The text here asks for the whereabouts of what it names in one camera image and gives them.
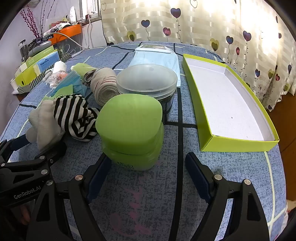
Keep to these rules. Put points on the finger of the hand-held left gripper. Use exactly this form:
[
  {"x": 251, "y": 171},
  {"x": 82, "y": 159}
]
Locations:
[
  {"x": 22, "y": 141},
  {"x": 46, "y": 157}
]

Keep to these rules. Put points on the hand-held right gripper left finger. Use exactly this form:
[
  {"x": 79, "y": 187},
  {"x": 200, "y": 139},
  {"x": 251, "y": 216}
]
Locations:
[{"x": 97, "y": 183}]

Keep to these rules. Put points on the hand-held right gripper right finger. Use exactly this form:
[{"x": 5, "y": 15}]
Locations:
[{"x": 196, "y": 176}]

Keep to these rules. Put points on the plain white sock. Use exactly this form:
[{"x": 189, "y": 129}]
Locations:
[{"x": 46, "y": 125}]

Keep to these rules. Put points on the black and white striped sock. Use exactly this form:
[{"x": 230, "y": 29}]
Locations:
[{"x": 71, "y": 115}]

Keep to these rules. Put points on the white box with green rim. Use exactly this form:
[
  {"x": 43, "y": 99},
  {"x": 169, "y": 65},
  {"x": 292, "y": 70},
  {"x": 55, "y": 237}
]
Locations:
[{"x": 231, "y": 111}]

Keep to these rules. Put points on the blue face mask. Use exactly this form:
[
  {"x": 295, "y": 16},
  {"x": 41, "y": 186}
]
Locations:
[{"x": 69, "y": 81}]

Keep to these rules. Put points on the beige sock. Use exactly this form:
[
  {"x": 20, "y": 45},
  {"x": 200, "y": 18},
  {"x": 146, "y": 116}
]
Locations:
[{"x": 104, "y": 90}]

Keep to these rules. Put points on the green cloth with patterned trim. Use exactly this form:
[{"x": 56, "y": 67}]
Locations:
[{"x": 81, "y": 68}]

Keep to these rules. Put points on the blue checked bed sheet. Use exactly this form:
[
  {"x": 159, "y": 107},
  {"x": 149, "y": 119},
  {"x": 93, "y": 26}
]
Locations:
[{"x": 150, "y": 197}]

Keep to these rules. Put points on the lime green box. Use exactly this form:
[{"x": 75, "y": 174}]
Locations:
[{"x": 24, "y": 77}]

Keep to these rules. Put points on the green lidded plastic container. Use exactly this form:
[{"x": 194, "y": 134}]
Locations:
[{"x": 129, "y": 120}]

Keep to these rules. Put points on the white sock with pink print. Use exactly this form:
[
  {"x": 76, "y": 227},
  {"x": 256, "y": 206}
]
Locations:
[{"x": 59, "y": 69}]

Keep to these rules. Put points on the blue tissue box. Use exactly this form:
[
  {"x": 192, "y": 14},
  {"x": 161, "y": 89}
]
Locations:
[{"x": 47, "y": 61}]

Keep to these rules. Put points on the light green flat box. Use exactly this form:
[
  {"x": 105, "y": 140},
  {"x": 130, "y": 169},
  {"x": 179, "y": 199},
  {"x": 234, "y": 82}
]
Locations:
[{"x": 39, "y": 54}]

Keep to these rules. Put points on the black and white striped box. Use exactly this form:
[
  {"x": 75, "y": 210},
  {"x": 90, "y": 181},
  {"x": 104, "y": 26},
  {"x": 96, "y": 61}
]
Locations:
[{"x": 57, "y": 58}]

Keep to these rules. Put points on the glass jar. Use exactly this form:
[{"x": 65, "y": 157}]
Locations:
[{"x": 23, "y": 49}]

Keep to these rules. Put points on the grey oval device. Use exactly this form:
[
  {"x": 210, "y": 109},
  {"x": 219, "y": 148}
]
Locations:
[{"x": 40, "y": 47}]

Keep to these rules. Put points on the white printed cloth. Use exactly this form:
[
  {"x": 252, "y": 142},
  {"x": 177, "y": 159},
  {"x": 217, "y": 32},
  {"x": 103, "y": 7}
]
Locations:
[{"x": 290, "y": 212}]

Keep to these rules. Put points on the wooden wardrobe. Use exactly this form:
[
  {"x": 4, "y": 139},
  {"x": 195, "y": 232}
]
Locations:
[{"x": 285, "y": 129}]

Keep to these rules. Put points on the clear round lidded container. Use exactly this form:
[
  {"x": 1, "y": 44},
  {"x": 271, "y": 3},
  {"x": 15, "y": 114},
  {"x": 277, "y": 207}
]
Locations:
[{"x": 145, "y": 78}]

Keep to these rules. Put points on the orange plastic tray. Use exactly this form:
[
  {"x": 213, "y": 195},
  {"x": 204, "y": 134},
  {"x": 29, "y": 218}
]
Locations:
[{"x": 69, "y": 32}]

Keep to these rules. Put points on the purple dried flower branches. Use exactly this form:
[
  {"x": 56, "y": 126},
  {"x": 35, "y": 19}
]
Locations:
[{"x": 31, "y": 20}]

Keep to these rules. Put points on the window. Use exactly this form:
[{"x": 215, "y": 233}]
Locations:
[{"x": 91, "y": 9}]

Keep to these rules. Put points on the cream curtain with hearts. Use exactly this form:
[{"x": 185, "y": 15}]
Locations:
[{"x": 208, "y": 23}]

